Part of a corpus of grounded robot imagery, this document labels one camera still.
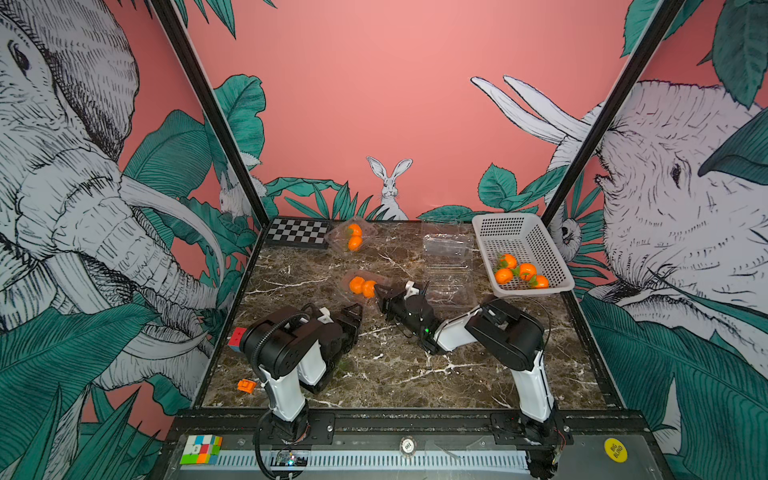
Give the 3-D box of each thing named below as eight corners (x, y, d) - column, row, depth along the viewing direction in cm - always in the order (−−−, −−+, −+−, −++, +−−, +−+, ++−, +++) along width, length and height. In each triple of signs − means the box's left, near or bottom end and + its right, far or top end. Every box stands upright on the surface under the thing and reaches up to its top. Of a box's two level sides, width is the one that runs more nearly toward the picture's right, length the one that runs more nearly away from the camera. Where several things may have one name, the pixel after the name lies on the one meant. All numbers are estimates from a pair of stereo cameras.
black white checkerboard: (264, 248, 111) (262, 244, 110) (274, 221, 121) (272, 217, 119) (328, 248, 112) (327, 244, 110) (333, 221, 121) (332, 217, 119)
